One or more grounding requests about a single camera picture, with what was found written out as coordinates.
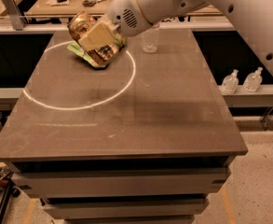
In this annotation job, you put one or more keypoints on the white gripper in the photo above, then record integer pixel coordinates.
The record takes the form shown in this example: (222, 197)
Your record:
(125, 13)

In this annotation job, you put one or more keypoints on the orange soda can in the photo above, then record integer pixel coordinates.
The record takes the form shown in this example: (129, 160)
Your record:
(82, 22)

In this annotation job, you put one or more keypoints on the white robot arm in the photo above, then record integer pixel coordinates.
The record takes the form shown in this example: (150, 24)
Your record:
(252, 19)

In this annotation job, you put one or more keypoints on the green snack bag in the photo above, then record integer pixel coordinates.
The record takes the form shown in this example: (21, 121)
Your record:
(100, 58)

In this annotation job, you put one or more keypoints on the black scissors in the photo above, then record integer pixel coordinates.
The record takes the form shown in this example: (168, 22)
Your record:
(92, 3)

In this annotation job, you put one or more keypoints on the clear plastic water bottle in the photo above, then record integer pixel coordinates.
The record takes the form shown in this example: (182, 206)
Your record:
(150, 39)

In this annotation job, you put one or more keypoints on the clear pump bottle left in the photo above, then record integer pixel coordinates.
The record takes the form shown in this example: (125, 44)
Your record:
(230, 83)

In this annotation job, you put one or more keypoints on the clear pump bottle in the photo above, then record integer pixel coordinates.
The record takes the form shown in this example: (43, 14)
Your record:
(253, 80)
(230, 83)

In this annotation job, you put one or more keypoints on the grey cabinet drawer unit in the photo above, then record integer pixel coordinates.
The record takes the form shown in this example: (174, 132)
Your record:
(144, 195)

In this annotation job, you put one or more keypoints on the clear pump bottle right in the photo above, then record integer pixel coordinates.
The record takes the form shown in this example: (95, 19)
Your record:
(253, 80)

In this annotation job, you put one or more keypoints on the black stand on floor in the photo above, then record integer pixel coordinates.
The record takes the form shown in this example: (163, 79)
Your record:
(9, 191)

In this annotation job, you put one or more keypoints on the left metal bracket post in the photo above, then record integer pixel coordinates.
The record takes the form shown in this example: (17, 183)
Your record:
(17, 21)

